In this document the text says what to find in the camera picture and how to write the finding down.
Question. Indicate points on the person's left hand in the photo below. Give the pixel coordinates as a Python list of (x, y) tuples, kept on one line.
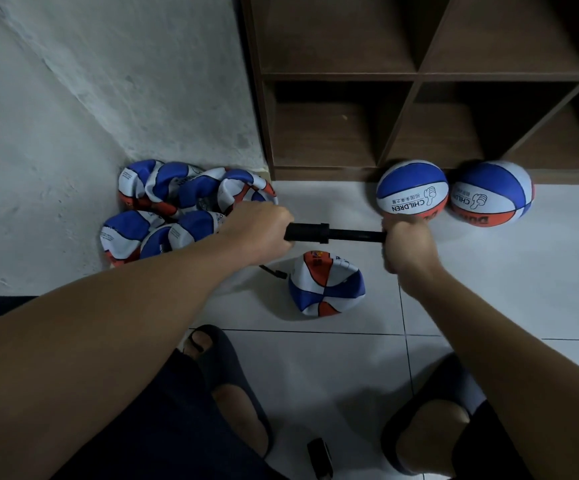
[(257, 233)]

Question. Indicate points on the person's right hand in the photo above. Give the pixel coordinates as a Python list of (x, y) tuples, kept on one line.
[(411, 255)]

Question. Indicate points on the black hand pump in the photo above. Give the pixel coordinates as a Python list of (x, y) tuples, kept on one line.
[(309, 233)]

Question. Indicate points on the brown wooden cubby shelf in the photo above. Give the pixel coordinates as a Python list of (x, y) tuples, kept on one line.
[(329, 55)]

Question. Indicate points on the person's left forearm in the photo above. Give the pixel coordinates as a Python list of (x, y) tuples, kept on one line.
[(80, 355)]

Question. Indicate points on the person's right forearm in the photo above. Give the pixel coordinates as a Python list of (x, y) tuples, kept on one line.
[(519, 375)]

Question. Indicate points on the person's left foot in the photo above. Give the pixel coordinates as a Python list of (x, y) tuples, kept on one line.
[(239, 410)]

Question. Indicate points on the black sandal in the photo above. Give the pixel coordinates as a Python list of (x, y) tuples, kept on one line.
[(231, 370), (447, 380)]

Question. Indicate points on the small black object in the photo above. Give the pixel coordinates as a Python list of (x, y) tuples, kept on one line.
[(319, 460)]

